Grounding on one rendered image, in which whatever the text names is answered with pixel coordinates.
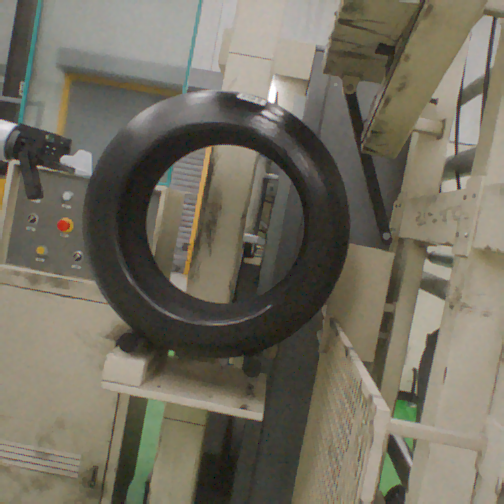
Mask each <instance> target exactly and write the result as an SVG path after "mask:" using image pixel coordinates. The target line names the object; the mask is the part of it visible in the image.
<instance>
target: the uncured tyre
mask: <svg viewBox="0 0 504 504"><path fill-rule="evenodd" d="M240 93H244V92H239V91H231V90H201V91H194V92H189V93H184V94H181V95H177V96H174V97H171V98H169V99H166V100H164V101H161V102H159V103H157V104H155V105H153V106H151V107H150V108H148V109H146V110H145V111H143V112H142V113H140V114H139V115H137V116H136V117H135V118H133V119H132V120H131V121H130V122H129V123H127V124H126V125H125V126H124V127H123V128H122V129H121V130H120V131H119V132H118V133H117V134H116V135H115V137H114V138H113V139H112V140H111V141H110V143H109V144H108V145H107V147H106V148H105V150H104V151H103V153H102V155H101V156H100V158H99V160H98V162H97V164H96V166H95V168H94V170H93V172H92V175H91V177H90V180H89V183H88V186H87V190H86V194H85V199H84V205H83V214H82V233H83V243H84V249H85V254H86V258H87V261H88V265H89V268H90V271H91V273H92V276H93V278H94V280H95V282H96V284H97V286H98V288H99V290H100V292H101V293H102V295H103V297H104V298H105V300H106V301H107V302H108V304H109V305H110V306H111V308H112V309H113V310H114V311H115V312H116V314H117V315H118V316H119V317H120V318H121V319H122V320H123V321H124V322H125V323H126V324H128V325H129V326H130V327H131V328H132V329H134V330H135V331H136V332H138V333H139V334H140V335H142V336H143V337H145V338H147V339H148V340H150V341H152V342H153V343H155V344H157V345H159V346H162V347H164V348H166V349H169V350H171V351H174V352H177V353H180V354H184V355H188V356H193V357H200V358H212V359H222V358H234V357H241V356H246V355H250V354H254V353H257V352H260V351H263V350H265V349H268V348H270V347H272V346H275V345H277V344H279V343H280V342H282V341H284V340H286V339H287V338H289V337H290V336H292V335H293V334H295V333H296V332H298V331H299V330H300V329H301V328H303V327H304V326H305V325H306V324H307V323H308V322H309V321H310V320H311V319H312V318H313V317H314V316H315V315H316V314H317V313H318V312H319V310H320V309H321V308H322V307H323V305H324V304H325V303H326V301H327V300H328V298H329V297H330V295H331V294H332V292H333V290H334V288H335V286H336V284H337V282H338V280H339V278H340V276H341V273H342V270H343V267H344V264H345V261H346V257H347V253H348V248H349V241H350V227H351V222H350V208H349V201H348V196H347V192H346V188H345V185H344V182H343V179H342V176H341V173H340V171H339V169H338V167H337V165H336V163H335V161H334V159H333V157H332V155H331V154H330V152H329V151H328V149H327V148H326V146H325V145H324V143H323V142H322V141H321V140H320V138H319V137H318V136H317V135H316V134H315V133H314V132H313V130H312V129H311V128H309V127H308V126H307V125H306V124H305V123H304V122H303V121H302V120H300V119H299V118H298V117H297V116H295V115H294V114H292V113H291V112H289V111H288V110H286V109H285V108H283V107H281V106H279V105H277V104H276V103H273V102H271V101H269V100H267V99H264V98H261V97H258V96H255V95H252V94H248V93H244V94H247V95H250V96H253V97H257V98H260V99H263V100H266V101H267V102H266V104H265V105H264V106H263V105H260V104H257V103H254V102H251V101H247V100H244V99H241V98H238V97H237V96H238V95H239V94H240ZM219 145H231V146H239V147H244V148H247V149H251V150H253V151H256V152H258V153H260V154H262V155H264V156H266V157H267V158H269V159H270V160H272V161H273V162H274V163H275V164H277V165H278V166H279V167H280V168H281V169H282V170H283V171H284V172H285V174H286V175H287V176H288V177H289V179H290V180H291V182H292V183H293V185H294V187H295V189H296V191H297V193H298V195H299V198H300V201H301V205H302V209H303V215H304V233H303V240H302V244H301V248H300V251H299V253H298V256H297V258H296V260H295V262H294V264H293V266H292V267H291V269H290V270H289V271H288V273H287V274H286V275H285V276H284V278H283V279H282V280H281V281H280V282H279V283H277V284H276V285H275V286H274V287H273V288H271V289H270V290H268V291H267V292H265V293H263V294H261V295H259V296H257V297H255V298H252V299H249V300H246V301H242V302H236V303H215V302H209V301H205V300H202V299H199V298H196V297H194V296H192V295H190V294H188V293H186V292H184V291H183V290H181V289H180V288H178V287H177V286H176V285H175V284H173V283H172V282H171V281H170V280H169V279H168V278H167V277H166V275H165V274H164V273H163V272H162V270H161V269H160V267H159V266H158V264H157V262H156V260H155V258H154V256H153V254H152V251H151V248H150V245H149V241H148V235H147V213H148V207H149V203H150V200H151V197H152V194H153V192H154V190H155V188H156V186H157V184H158V182H159V181H160V179H161V178H162V177H163V175H164V174H165V173H166V172H167V171H168V170H169V169H170V168H171V167H172V166H173V165H174V164H175V163H176V162H177V161H179V160H180V159H182V158H183V157H185V156H187V155H188V154H190V153H192V152H195V151H197V150H200V149H203V148H207V147H211V146H219Z"/></svg>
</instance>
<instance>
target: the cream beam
mask: <svg viewBox="0 0 504 504"><path fill-rule="evenodd" d="M419 2H420V0H334V4H335V7H334V11H333V15H332V19H331V23H330V24H329V25H328V27H329V33H328V39H327V43H326V49H325V54H324V60H323V62H321V65H322V69H323V70H322V73H323V74H328V75H333V76H339V77H340V76H341V73H342V71H344V72H350V73H356V74H361V75H363V78H362V81H367V82H373V83H378V84H381V83H382V80H383V78H384V76H385V73H386V69H385V65H386V63H387V60H388V56H386V55H380V54H375V50H376V48H377V46H378V44H379V43H385V44H386V45H389V46H393V47H397V44H398V42H399V40H400V38H399V36H401V35H403V34H404V32H405V31H406V29H407V26H408V24H409V21H410V19H411V17H412V16H413V14H414V13H415V11H416V10H417V8H418V5H419Z"/></svg>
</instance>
